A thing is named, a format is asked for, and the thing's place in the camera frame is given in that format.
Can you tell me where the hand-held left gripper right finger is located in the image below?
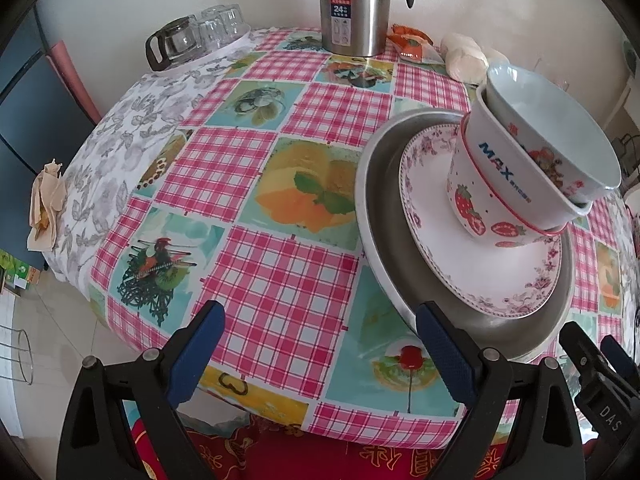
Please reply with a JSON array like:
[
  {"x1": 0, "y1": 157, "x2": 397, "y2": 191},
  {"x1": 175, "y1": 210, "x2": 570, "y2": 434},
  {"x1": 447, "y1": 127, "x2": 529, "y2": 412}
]
[{"x1": 416, "y1": 301, "x2": 586, "y2": 480}]

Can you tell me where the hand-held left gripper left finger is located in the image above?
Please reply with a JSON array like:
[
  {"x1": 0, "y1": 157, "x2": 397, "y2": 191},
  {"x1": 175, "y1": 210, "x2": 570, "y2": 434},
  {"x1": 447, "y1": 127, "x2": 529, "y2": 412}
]
[{"x1": 56, "y1": 300, "x2": 226, "y2": 480}]

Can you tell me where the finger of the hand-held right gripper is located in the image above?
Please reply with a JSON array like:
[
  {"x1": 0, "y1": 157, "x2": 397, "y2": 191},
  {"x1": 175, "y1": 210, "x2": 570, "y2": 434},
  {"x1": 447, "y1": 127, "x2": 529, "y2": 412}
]
[
  {"x1": 600, "y1": 334, "x2": 640, "y2": 387},
  {"x1": 558, "y1": 321, "x2": 608, "y2": 402}
]

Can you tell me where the white pink floral plate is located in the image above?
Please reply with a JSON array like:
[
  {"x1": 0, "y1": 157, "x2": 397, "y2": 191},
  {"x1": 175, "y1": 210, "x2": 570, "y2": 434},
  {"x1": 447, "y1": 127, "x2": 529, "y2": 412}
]
[{"x1": 398, "y1": 124, "x2": 563, "y2": 318}]

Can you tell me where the round steel plate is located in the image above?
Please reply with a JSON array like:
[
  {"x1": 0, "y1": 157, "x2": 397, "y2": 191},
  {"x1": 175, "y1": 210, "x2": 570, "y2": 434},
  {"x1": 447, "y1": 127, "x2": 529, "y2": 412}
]
[{"x1": 356, "y1": 109, "x2": 576, "y2": 363}]

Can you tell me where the pale blue bowl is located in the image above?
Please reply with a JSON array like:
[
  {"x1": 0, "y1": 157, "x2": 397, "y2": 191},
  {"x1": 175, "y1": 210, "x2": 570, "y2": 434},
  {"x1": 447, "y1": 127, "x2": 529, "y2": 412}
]
[{"x1": 486, "y1": 61, "x2": 622, "y2": 205}]

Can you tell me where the pink checkered fruit tablecloth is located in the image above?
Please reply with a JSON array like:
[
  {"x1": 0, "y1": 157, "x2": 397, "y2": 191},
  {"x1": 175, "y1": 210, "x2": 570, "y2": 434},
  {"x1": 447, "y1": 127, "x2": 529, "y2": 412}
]
[{"x1": 87, "y1": 27, "x2": 636, "y2": 451}]

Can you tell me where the green cardboard box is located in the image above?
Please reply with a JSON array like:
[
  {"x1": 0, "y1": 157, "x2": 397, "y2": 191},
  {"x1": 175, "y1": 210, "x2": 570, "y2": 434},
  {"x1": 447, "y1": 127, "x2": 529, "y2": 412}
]
[{"x1": 0, "y1": 250, "x2": 43, "y2": 296}]

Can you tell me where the crumpled beige tissue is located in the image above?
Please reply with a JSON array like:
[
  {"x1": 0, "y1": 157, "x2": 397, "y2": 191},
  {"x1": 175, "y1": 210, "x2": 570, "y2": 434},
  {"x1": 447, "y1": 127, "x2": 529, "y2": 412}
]
[{"x1": 27, "y1": 158, "x2": 68, "y2": 253}]

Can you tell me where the bag of white steamed buns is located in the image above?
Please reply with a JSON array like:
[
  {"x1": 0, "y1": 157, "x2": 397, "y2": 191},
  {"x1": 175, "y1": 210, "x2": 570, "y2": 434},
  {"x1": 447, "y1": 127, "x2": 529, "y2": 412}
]
[{"x1": 441, "y1": 32, "x2": 506, "y2": 83}]

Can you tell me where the white round tray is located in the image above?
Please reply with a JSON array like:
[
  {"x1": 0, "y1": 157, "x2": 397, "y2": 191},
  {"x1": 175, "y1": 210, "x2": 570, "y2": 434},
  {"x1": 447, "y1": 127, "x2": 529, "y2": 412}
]
[{"x1": 150, "y1": 25, "x2": 253, "y2": 77}]

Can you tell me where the blue cabinet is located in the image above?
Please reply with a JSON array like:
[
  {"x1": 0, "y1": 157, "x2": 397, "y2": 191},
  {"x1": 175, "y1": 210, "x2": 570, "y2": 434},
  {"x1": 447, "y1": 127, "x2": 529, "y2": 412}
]
[{"x1": 0, "y1": 5, "x2": 96, "y2": 271}]

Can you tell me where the pink chair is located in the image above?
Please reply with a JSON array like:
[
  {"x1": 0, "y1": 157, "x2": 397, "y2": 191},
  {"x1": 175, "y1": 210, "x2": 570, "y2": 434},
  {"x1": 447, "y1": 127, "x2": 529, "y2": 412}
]
[{"x1": 50, "y1": 40, "x2": 103, "y2": 126}]

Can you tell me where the orange snack packet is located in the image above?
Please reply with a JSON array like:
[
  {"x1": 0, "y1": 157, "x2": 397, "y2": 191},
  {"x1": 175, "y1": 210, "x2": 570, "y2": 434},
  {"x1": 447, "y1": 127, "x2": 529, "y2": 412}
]
[{"x1": 387, "y1": 24, "x2": 445, "y2": 64}]

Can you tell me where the metal wire stand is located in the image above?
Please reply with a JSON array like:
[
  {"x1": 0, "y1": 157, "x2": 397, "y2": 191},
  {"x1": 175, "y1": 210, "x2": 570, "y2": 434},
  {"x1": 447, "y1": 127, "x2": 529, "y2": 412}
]
[{"x1": 0, "y1": 325, "x2": 36, "y2": 386}]

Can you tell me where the glass teapot black handle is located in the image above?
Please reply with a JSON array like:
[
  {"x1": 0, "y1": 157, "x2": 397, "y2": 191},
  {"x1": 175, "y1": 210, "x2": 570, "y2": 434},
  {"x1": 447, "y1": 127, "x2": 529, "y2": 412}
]
[{"x1": 145, "y1": 16, "x2": 203, "y2": 72}]

